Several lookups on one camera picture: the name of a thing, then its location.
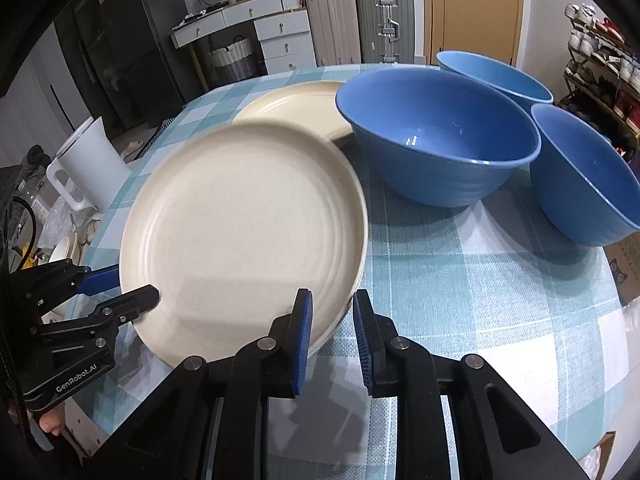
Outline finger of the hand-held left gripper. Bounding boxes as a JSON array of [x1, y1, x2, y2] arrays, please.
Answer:
[[10, 259, 121, 311], [30, 284, 161, 356]]

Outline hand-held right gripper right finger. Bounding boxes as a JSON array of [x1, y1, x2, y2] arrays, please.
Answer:
[[352, 289, 591, 480]]

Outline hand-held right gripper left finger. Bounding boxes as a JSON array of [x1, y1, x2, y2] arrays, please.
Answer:
[[87, 288, 313, 480]]

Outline cream round plate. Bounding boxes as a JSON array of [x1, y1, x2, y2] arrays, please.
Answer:
[[119, 122, 370, 368], [232, 80, 357, 148]]

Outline blue bowl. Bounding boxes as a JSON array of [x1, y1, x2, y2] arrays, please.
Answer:
[[436, 50, 555, 116], [335, 66, 542, 208], [529, 103, 640, 247]]

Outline person's left hand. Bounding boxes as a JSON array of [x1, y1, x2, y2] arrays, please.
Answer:
[[31, 402, 66, 438]]

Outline white electric kettle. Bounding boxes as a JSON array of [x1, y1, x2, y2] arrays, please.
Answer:
[[46, 116, 132, 212]]

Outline black refrigerator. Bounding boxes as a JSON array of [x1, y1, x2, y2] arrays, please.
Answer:
[[52, 0, 203, 133]]

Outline woven laundry basket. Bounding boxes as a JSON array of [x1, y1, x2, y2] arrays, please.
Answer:
[[207, 36, 259, 86]]

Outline cat print cardboard box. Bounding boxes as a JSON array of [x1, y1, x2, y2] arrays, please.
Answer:
[[602, 237, 640, 307]]

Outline white drawer dresser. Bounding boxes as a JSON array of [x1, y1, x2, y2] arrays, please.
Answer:
[[170, 0, 317, 76]]

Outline silver suitcase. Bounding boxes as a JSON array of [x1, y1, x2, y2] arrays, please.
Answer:
[[355, 0, 416, 65]]

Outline beige suitcase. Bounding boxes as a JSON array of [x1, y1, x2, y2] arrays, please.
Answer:
[[304, 0, 362, 67]]

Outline wooden shoe rack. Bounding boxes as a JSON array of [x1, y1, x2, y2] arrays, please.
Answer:
[[557, 2, 640, 161]]

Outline wooden door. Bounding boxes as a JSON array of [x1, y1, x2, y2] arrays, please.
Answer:
[[422, 0, 525, 68]]

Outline rows of racked shoes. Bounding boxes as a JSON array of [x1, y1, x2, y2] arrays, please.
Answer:
[[564, 2, 640, 161]]

